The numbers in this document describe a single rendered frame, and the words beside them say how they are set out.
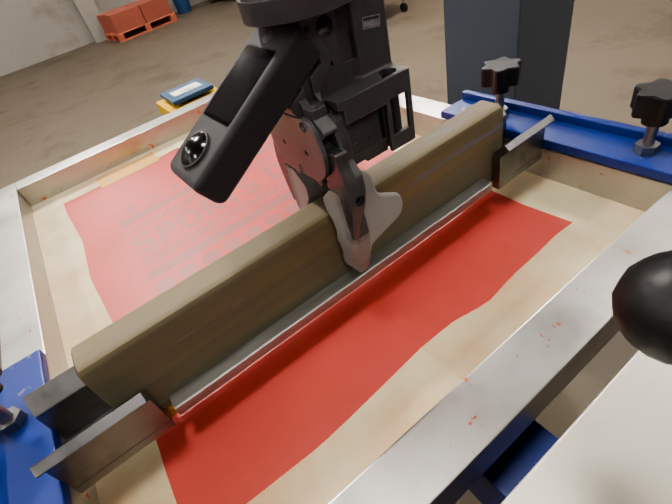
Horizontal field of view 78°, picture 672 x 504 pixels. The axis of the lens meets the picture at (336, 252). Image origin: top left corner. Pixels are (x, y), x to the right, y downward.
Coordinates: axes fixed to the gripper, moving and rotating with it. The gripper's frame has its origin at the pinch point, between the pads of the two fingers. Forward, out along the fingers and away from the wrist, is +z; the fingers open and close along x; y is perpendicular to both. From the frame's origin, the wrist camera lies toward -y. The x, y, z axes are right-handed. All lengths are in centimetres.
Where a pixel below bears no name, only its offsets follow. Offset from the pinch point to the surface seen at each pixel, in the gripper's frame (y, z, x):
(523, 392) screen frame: 0.9, 1.8, -17.9
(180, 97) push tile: 10, 4, 73
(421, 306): 3.5, 5.2, -6.3
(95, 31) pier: 109, 80, 926
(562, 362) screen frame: 4.3, 1.8, -18.3
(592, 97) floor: 235, 98, 94
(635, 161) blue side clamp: 26.1, 0.5, -11.3
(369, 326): -1.2, 5.3, -4.6
